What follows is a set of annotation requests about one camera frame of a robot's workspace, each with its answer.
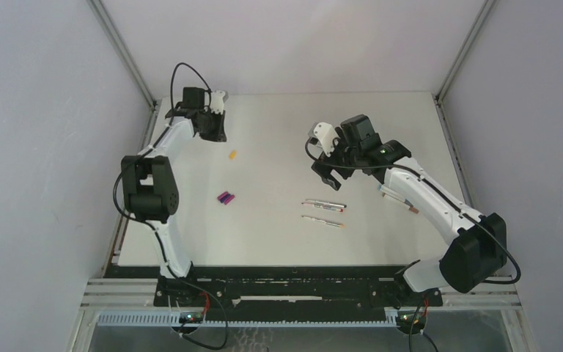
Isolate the aluminium frame rail left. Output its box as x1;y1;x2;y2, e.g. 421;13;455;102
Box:
88;1;158;268

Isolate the white blue capped marker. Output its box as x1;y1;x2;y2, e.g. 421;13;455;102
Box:
378;184;399;196

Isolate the right controller board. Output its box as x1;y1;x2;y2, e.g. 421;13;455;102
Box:
396;314;426;326

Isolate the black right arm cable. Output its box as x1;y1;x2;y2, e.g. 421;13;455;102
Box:
303;138;523;286

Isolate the left controller board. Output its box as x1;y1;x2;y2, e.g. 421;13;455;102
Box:
179;312;205;325

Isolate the white yellow marker pen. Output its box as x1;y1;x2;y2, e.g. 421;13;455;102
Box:
301;215;345;228

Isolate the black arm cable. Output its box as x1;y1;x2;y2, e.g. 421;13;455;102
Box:
112;62;229;351
303;138;523;286

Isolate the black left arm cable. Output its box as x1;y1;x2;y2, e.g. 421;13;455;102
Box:
112;62;229;351

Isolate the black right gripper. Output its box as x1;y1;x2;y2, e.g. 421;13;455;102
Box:
312;128;361;190

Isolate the controller board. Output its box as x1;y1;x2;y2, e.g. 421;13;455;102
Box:
396;314;426;326
179;312;205;325

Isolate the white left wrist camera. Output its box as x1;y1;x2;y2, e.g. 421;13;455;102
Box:
209;90;229;115

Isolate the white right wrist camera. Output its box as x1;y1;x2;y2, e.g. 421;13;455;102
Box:
308;122;339;157

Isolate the magenta pen cap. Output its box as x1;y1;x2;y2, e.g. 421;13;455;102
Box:
218;191;228;202
224;194;235;205

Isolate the white red marker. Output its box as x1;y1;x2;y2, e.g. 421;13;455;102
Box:
301;202;344;213

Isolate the aluminium frame rail right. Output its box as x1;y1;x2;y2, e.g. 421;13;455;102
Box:
433;0;499;205

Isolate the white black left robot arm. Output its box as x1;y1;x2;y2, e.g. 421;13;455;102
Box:
114;87;228;306

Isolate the white cable duct strip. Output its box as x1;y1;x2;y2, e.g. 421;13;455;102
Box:
96;310;398;328

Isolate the aluminium frame rail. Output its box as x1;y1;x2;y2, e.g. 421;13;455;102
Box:
88;1;158;268
433;0;499;205

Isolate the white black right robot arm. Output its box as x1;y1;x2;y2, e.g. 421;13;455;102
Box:
305;114;511;305

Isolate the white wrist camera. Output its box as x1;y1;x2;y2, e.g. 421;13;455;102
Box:
209;90;229;115
308;122;339;157

